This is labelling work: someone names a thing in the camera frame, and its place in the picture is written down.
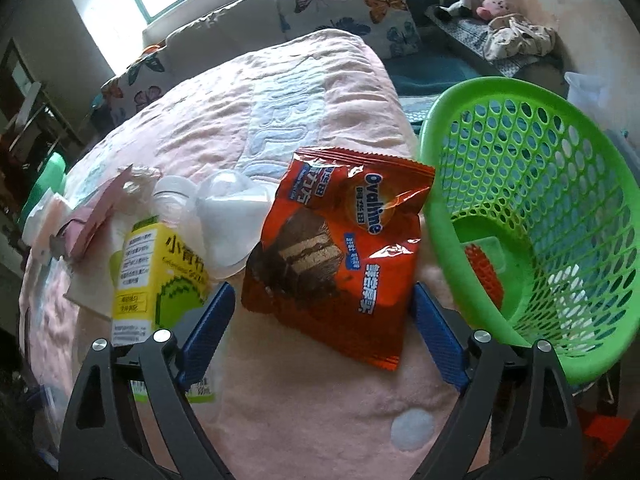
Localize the large butterfly print pillow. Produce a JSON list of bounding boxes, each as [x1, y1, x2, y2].
[[274, 0, 422, 58]]

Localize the small butterfly print pillow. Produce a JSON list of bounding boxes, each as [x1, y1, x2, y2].
[[101, 50, 177, 113]]

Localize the bench with patterned cover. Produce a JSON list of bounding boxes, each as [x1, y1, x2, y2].
[[425, 5, 566, 78]]

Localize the blue mat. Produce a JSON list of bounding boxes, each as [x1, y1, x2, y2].
[[387, 52, 483, 126]]

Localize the clear bottle with yellow label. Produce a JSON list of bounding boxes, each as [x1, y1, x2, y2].
[[110, 176, 217, 405]]

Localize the white plastic container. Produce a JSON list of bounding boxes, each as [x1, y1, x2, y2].
[[565, 71, 602, 107]]

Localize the pink blanket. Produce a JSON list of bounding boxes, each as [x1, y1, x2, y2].
[[19, 29, 501, 480]]

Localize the pink wrapper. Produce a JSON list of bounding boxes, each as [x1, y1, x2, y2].
[[55, 165, 163, 261]]

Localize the white pillow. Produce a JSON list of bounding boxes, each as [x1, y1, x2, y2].
[[142, 0, 288, 75]]

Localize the orange plastic stool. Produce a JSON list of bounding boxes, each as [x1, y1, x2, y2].
[[582, 412, 632, 463]]

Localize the white pink packet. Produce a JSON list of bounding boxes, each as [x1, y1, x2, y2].
[[22, 190, 73, 261]]

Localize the clear plastic cup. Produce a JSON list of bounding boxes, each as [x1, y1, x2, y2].
[[196, 170, 273, 281]]

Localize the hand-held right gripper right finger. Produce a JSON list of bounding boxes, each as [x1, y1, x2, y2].
[[410, 281, 586, 480]]

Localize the mint green object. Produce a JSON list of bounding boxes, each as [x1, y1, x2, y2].
[[20, 152, 67, 221]]

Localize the dark wooden shelf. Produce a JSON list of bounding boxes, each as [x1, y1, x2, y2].
[[0, 40, 86, 171]]

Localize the crumpled printed cloth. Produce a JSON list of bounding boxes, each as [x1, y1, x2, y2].
[[482, 15, 558, 61]]

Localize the green plastic basket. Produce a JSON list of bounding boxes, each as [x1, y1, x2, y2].
[[417, 76, 638, 386]]

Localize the orange snack bag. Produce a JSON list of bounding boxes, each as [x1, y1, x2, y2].
[[241, 146, 437, 372]]

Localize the pink plush toy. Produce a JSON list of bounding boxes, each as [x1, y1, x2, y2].
[[475, 0, 512, 22]]

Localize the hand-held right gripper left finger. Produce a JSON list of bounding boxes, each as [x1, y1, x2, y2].
[[59, 281, 237, 480]]

